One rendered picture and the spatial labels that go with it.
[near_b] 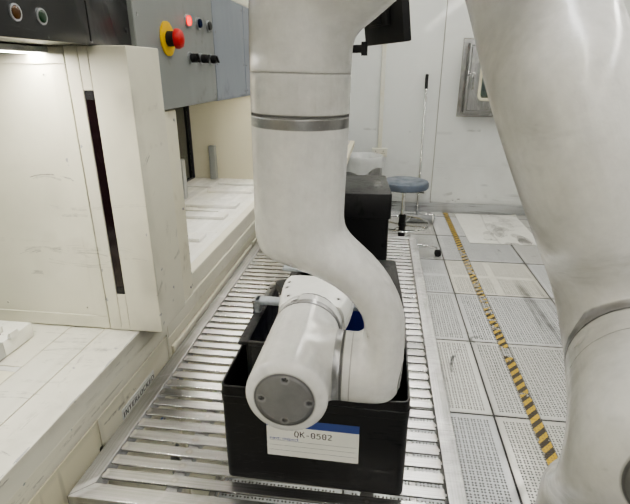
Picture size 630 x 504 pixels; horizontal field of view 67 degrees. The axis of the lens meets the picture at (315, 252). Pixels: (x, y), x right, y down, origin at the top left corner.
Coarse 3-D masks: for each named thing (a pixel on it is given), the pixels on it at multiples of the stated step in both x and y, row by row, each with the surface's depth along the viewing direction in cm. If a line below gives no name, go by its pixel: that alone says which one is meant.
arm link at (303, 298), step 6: (306, 294) 59; (312, 294) 59; (288, 300) 60; (294, 300) 59; (300, 300) 58; (306, 300) 58; (312, 300) 58; (318, 300) 58; (324, 300) 59; (282, 306) 60; (324, 306) 58; (330, 306) 59; (330, 312) 58; (336, 312) 59; (336, 318) 58
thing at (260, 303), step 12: (264, 300) 78; (276, 300) 78; (264, 312) 79; (276, 312) 89; (252, 324) 75; (264, 324) 80; (252, 336) 73; (264, 336) 80; (252, 348) 71; (252, 360) 72
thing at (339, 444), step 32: (224, 384) 70; (224, 416) 72; (256, 416) 71; (352, 416) 68; (384, 416) 67; (256, 448) 73; (288, 448) 72; (320, 448) 71; (352, 448) 70; (384, 448) 69; (288, 480) 74; (320, 480) 73; (352, 480) 72; (384, 480) 71
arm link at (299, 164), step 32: (256, 128) 42; (288, 128) 40; (320, 128) 40; (256, 160) 43; (288, 160) 41; (320, 160) 41; (256, 192) 44; (288, 192) 42; (320, 192) 42; (256, 224) 46; (288, 224) 43; (320, 224) 43; (288, 256) 44; (320, 256) 44; (352, 256) 45; (352, 288) 45; (384, 288) 46; (384, 320) 46; (352, 352) 49; (384, 352) 47; (352, 384) 49; (384, 384) 48
